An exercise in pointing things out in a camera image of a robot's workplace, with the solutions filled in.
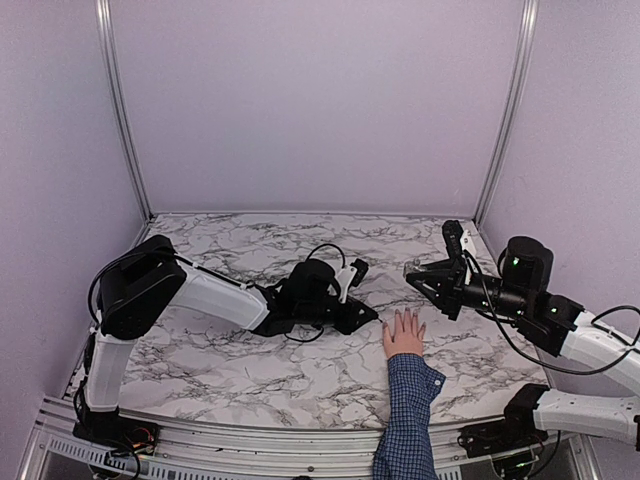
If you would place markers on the blue checkered sleeve forearm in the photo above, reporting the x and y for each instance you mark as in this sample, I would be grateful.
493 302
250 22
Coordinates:
404 450

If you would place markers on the person's hand with long nails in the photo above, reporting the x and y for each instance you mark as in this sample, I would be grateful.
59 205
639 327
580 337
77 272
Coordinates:
406 336

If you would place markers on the aluminium front rail frame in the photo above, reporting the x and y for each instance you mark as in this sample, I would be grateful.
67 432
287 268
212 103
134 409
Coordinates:
201 450

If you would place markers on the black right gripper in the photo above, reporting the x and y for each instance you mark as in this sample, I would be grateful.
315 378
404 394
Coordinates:
454 274

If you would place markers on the right aluminium corner post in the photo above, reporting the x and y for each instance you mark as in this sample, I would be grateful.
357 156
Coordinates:
514 97

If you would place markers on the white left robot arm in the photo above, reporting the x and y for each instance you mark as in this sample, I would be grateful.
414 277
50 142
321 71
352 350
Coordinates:
129 294

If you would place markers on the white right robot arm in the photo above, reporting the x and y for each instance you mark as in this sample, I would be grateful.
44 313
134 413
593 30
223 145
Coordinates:
559 326

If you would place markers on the aluminium corner post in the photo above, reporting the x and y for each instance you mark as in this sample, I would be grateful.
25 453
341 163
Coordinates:
514 97
109 52

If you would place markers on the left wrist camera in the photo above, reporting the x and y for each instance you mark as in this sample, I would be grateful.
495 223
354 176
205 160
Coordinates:
350 276

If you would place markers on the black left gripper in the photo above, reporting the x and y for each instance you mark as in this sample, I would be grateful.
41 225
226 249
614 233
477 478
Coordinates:
352 322

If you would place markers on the left aluminium corner post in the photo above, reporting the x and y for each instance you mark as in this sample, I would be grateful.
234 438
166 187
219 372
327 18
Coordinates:
109 52

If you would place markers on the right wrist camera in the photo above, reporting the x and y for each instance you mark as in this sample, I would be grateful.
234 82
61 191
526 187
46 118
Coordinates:
458 242

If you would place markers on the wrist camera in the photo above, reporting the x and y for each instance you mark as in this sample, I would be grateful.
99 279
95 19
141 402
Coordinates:
458 242
350 276

